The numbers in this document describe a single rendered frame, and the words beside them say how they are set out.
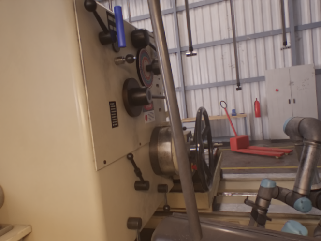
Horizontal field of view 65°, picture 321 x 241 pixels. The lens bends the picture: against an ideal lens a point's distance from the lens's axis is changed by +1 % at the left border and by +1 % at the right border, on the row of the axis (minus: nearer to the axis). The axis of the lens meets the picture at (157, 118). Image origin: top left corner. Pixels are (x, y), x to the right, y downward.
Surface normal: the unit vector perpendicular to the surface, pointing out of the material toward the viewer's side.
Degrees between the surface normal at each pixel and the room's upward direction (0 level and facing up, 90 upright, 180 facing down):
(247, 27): 90
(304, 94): 90
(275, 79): 90
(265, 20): 90
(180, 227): 20
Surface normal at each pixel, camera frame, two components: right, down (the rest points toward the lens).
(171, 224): -0.29, -0.90
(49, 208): -0.31, 0.10
